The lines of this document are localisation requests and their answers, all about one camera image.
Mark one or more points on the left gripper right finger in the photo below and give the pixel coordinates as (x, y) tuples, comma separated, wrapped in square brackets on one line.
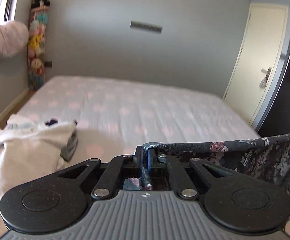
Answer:
[(168, 174)]

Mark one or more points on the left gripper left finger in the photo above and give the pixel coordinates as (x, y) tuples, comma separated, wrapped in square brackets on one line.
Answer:
[(117, 171)]

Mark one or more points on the dark floral trousers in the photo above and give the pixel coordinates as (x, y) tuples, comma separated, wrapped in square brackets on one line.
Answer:
[(267, 158)]

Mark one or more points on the pink polka dot bedsheet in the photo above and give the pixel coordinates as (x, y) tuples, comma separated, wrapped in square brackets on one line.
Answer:
[(115, 116)]

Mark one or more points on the light grey sweatshirt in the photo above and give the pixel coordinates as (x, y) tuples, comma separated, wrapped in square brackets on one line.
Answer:
[(30, 151)]

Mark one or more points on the cream room door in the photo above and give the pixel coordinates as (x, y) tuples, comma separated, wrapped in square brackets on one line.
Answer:
[(261, 48)]

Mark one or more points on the plush toy storage tube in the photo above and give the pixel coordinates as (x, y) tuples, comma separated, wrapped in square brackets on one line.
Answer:
[(36, 47)]

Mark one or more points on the rolled pink duvet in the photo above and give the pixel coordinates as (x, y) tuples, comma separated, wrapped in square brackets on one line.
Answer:
[(13, 38)]

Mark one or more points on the black wall socket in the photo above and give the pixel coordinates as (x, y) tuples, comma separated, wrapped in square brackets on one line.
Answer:
[(48, 64)]

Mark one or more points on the door handle with pouch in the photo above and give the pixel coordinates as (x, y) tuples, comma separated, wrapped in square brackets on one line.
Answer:
[(264, 81)]

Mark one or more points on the grey wall switch panel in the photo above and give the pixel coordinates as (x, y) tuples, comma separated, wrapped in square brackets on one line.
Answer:
[(145, 27)]

